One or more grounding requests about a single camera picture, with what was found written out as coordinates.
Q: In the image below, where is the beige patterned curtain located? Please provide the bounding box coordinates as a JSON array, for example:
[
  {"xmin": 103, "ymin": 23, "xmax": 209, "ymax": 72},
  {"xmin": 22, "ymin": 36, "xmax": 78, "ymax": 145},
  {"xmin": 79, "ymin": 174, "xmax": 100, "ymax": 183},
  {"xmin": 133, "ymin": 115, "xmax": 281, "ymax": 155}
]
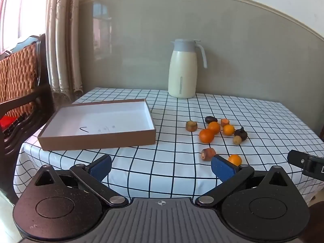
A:
[{"xmin": 46, "ymin": 0, "xmax": 84, "ymax": 107}]

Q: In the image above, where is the white black checked tablecloth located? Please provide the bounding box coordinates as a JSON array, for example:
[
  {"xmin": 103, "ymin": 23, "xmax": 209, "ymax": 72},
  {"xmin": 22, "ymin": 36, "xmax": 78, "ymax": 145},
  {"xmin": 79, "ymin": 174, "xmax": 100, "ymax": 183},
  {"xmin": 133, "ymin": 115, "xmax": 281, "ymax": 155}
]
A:
[{"xmin": 14, "ymin": 87, "xmax": 324, "ymax": 208}]

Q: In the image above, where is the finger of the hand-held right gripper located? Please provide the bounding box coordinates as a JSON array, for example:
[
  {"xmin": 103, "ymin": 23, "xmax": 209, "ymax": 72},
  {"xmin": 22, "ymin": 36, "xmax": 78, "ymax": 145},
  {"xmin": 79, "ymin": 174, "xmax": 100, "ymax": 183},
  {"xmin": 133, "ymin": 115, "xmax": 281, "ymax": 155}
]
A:
[{"xmin": 288, "ymin": 150, "xmax": 308, "ymax": 169}]

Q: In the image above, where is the red-framed window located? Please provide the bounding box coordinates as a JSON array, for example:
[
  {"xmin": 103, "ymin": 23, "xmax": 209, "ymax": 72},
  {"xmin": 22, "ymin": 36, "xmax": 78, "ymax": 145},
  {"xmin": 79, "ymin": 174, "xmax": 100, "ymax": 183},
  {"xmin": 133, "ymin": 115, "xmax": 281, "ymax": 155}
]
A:
[{"xmin": 0, "ymin": 0, "xmax": 51, "ymax": 53}]

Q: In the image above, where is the dark fruit with stem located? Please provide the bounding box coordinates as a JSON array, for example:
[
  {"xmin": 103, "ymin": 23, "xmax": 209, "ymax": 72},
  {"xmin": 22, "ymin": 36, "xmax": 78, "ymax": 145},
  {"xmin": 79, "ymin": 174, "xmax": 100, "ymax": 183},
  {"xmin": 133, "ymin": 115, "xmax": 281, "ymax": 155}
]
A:
[{"xmin": 234, "ymin": 127, "xmax": 248, "ymax": 141}]

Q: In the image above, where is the red cloth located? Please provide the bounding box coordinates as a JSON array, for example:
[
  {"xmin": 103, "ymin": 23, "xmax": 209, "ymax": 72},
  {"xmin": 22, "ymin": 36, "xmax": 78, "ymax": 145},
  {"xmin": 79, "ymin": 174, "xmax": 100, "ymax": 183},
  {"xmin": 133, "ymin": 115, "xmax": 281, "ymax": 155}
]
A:
[{"xmin": 0, "ymin": 116, "xmax": 18, "ymax": 129}]

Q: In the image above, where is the dark wooden woven chair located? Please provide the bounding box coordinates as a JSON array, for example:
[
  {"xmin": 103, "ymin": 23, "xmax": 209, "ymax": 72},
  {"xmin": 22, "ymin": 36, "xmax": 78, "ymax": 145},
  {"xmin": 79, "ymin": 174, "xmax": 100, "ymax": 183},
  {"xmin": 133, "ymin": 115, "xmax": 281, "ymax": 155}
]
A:
[{"xmin": 0, "ymin": 33, "xmax": 55, "ymax": 190}]

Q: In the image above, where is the brown cardboard box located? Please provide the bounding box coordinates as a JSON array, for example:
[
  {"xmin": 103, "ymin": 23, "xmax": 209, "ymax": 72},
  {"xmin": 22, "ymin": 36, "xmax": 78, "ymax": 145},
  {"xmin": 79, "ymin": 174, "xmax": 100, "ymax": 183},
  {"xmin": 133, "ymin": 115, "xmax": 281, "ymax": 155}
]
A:
[{"xmin": 37, "ymin": 98, "xmax": 157, "ymax": 151}]

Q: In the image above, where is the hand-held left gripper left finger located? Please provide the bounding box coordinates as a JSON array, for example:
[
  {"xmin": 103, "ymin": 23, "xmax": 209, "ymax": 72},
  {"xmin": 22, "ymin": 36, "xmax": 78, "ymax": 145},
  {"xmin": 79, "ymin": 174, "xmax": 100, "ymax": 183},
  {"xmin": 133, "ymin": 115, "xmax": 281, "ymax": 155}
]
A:
[{"xmin": 34, "ymin": 154, "xmax": 129, "ymax": 207}]

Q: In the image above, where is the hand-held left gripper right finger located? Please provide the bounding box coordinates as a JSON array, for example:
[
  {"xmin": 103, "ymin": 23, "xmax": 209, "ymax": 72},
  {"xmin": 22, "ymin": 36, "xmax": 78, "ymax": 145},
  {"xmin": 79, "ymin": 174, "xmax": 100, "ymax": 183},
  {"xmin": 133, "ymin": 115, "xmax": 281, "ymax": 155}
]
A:
[{"xmin": 195, "ymin": 155, "xmax": 290, "ymax": 207}]

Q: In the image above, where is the cream thermos jug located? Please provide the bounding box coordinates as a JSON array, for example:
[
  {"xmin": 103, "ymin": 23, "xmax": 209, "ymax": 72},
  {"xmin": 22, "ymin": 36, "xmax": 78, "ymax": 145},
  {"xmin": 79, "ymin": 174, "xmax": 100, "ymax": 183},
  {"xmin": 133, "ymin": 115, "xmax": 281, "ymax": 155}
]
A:
[{"xmin": 168, "ymin": 39, "xmax": 208, "ymax": 99}]

